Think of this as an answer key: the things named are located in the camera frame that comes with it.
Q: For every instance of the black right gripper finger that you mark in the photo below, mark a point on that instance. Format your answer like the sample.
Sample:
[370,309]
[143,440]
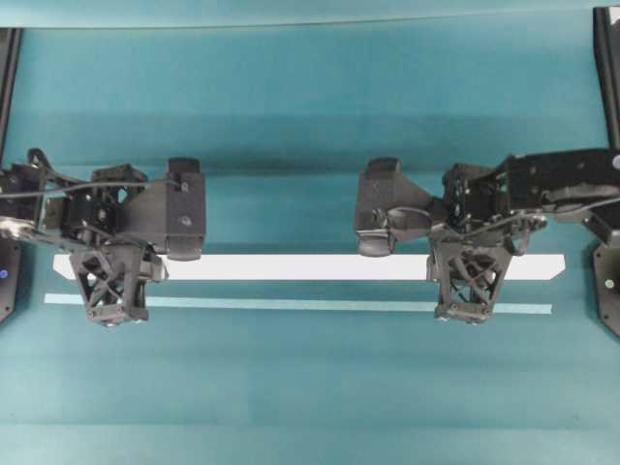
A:
[375,243]
[385,168]

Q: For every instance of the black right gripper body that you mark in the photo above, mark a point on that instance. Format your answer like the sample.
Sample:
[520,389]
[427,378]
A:
[399,205]

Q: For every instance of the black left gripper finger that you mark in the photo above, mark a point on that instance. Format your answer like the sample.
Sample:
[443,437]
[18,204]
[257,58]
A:
[180,165]
[184,250]

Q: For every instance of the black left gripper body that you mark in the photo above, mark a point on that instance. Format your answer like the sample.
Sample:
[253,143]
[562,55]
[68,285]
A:
[173,208]

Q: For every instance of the white wooden board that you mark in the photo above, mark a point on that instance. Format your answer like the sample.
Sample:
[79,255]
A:
[330,267]

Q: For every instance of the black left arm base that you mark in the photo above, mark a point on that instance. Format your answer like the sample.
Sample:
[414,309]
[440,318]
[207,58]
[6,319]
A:
[10,268]

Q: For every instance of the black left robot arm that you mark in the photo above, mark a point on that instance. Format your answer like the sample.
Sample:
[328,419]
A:
[117,206]

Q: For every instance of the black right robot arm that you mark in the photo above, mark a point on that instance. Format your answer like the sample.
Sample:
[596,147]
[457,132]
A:
[489,206]

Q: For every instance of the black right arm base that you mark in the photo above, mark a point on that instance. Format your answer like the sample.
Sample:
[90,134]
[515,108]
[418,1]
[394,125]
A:
[606,275]

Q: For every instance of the teal table cloth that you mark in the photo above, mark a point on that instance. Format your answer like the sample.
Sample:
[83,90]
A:
[284,120]

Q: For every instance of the light blue tape strip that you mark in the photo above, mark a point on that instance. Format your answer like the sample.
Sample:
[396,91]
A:
[303,304]

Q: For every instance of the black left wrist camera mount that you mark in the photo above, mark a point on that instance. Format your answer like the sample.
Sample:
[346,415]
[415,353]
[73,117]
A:
[112,281]

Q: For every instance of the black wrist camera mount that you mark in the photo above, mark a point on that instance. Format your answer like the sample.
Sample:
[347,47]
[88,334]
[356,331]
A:
[112,281]
[470,273]

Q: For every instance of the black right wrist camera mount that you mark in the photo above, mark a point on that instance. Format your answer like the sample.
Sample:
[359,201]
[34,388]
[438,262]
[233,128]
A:
[470,273]

